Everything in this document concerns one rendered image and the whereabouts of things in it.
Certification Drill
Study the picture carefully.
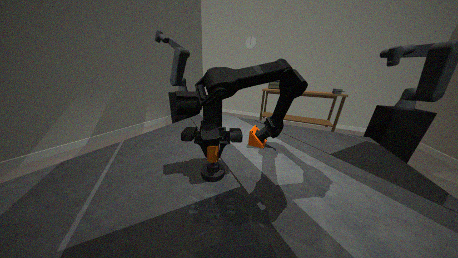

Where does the orange knob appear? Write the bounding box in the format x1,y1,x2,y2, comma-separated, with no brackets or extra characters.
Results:
207,145,219,163

